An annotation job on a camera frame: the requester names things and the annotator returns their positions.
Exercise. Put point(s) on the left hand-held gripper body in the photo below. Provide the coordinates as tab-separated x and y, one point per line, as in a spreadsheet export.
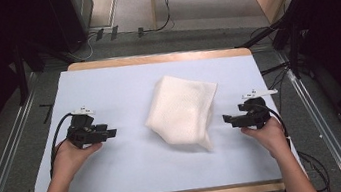
83	133

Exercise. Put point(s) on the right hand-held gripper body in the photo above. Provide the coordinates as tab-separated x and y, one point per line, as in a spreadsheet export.
257	114

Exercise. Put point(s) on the white mesh laundry bag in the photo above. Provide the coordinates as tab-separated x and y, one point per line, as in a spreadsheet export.
180	111

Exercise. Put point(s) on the person's right hand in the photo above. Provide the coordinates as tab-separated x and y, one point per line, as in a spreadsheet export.
270	137

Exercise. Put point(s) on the person's left hand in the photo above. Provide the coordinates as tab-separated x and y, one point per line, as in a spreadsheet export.
66	161

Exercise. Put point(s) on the light blue table mat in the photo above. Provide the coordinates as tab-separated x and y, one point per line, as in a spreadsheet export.
124	92

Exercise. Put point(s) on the black metal stand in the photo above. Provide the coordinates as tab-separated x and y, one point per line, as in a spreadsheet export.
22	76
293	48

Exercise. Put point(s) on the black equipment cabinet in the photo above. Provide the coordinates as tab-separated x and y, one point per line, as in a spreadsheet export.
69	16

